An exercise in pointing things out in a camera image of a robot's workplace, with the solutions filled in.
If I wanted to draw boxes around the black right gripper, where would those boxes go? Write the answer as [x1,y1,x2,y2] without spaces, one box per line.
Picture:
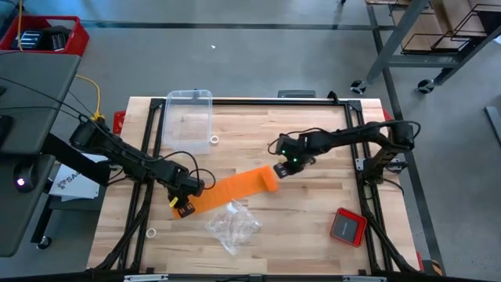
[272,132,317,179]

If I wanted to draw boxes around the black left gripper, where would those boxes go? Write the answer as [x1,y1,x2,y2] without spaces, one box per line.
[167,167,205,219]

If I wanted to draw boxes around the clear plastic bag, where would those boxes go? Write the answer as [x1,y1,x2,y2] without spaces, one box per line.
[204,198,262,256]

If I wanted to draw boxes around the orange bandage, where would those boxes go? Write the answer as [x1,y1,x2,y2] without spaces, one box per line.
[171,164,279,220]

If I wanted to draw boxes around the clear plastic container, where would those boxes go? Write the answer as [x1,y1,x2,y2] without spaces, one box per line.
[162,89,214,154]

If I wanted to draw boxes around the red-framed black square device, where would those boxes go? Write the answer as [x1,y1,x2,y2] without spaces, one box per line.
[330,207,368,248]

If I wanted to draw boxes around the white printed paper sheet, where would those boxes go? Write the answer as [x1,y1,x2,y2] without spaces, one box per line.
[49,154,101,203]

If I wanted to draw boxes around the black support beam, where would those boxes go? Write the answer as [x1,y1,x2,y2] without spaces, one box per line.
[41,132,113,187]

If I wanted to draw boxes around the black round lit device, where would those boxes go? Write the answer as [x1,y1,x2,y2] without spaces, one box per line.
[13,162,40,193]

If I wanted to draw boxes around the grey metal workbench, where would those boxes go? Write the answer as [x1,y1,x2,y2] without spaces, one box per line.
[350,0,501,95]

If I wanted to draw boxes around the grey desk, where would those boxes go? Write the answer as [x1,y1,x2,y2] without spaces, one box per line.
[0,50,81,259]

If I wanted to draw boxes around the red plastic crate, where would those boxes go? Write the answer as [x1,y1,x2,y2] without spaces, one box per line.
[0,15,90,58]

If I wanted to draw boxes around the black boxes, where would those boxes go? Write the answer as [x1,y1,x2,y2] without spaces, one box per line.
[11,25,74,52]

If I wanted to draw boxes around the black metal table frame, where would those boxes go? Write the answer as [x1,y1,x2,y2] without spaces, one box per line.
[92,90,422,275]

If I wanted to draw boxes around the silver bracket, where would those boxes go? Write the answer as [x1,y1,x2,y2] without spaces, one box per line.
[342,275,387,282]
[124,273,169,282]

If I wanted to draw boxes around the yellow cable with plug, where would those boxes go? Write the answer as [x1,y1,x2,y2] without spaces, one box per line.
[74,74,106,123]

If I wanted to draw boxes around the black wire rack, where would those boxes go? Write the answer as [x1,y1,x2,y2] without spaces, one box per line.
[400,2,501,55]

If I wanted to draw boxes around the thin yellow cable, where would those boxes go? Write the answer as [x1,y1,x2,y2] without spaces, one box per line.
[16,0,23,52]

